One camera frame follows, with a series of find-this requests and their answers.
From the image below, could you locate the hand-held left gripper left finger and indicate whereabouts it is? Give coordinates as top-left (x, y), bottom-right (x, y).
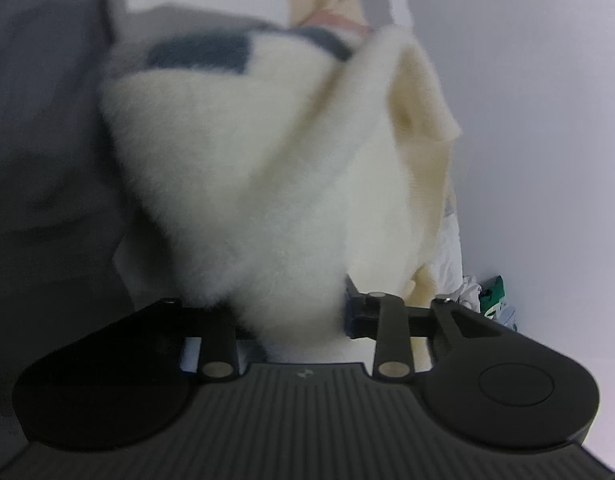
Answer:
top-left (152, 298), bottom-right (239, 380)

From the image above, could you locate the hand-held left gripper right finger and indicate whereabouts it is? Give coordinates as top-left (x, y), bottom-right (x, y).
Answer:
top-left (343, 276), bottom-right (501, 380)

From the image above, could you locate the cream blue striped sweater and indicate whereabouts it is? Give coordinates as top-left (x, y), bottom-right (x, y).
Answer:
top-left (100, 22), bottom-right (463, 363)

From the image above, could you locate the pile of light clothes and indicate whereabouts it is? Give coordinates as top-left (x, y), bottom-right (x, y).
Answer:
top-left (456, 274), bottom-right (519, 334)

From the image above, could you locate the green garment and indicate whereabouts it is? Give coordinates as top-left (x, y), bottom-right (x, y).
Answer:
top-left (479, 275), bottom-right (509, 319)

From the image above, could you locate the dark cloth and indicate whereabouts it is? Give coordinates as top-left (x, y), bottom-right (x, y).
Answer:
top-left (0, 0), bottom-right (138, 413)

